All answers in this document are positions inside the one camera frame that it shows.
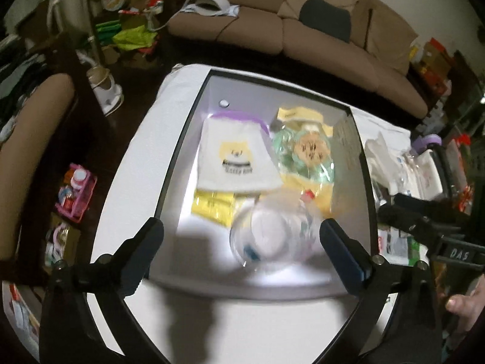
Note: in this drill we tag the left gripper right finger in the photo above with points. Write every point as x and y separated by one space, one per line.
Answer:
360 273

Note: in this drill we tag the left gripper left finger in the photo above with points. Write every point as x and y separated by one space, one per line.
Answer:
123 271

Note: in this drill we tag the clear plastic container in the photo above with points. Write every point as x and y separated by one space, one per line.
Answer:
278 231

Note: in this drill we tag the yellow snack packet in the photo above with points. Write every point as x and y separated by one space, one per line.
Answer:
218 207

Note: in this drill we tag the sunflower toy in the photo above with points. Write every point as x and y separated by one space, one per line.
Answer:
301 142

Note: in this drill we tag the white bear cloth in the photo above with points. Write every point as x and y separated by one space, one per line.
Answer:
234 157

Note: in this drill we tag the purple plastic bowl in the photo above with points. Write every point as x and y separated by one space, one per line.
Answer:
242 117

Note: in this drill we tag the person's hand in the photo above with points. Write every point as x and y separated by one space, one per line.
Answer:
467 308

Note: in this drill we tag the brown sofa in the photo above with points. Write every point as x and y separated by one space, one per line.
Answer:
376 59

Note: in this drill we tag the dark cushion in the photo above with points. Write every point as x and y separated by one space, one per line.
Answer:
326 18

